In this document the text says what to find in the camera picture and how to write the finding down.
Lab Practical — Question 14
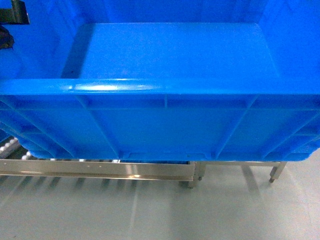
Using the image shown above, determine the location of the large blue plastic crate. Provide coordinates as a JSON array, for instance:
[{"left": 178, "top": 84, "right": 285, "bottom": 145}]
[{"left": 0, "top": 0, "right": 320, "bottom": 162}]

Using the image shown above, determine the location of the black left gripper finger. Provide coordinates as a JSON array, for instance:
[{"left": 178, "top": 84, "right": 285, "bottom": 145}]
[
  {"left": 0, "top": 0, "right": 30, "bottom": 25},
  {"left": 0, "top": 26, "right": 14, "bottom": 49}
]

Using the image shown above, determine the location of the stainless steel table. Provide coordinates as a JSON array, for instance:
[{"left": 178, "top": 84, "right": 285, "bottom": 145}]
[{"left": 195, "top": 161, "right": 287, "bottom": 184}]

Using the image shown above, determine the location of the steel roller shelf rack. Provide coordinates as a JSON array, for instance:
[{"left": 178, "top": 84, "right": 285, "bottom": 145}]
[{"left": 0, "top": 138, "right": 206, "bottom": 188}]

